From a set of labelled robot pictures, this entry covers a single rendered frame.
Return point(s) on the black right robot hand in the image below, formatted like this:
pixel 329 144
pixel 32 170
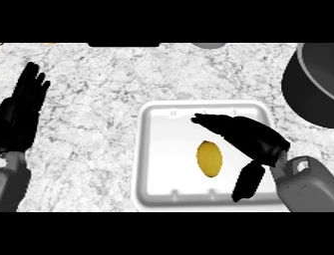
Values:
pixel 254 137

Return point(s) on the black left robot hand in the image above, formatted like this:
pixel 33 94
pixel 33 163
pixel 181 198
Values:
pixel 20 109

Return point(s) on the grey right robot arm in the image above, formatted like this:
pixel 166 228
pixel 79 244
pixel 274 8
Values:
pixel 311 186

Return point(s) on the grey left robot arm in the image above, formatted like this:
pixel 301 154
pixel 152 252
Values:
pixel 1 182

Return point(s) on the yellow lemon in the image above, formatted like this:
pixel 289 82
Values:
pixel 209 158

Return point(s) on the white square tray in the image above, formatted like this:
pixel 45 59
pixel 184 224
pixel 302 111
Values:
pixel 174 149

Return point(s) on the dark grey pot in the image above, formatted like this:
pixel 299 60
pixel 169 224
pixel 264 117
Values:
pixel 322 83

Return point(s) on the grey round object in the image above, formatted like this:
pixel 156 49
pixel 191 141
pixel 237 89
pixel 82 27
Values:
pixel 209 45

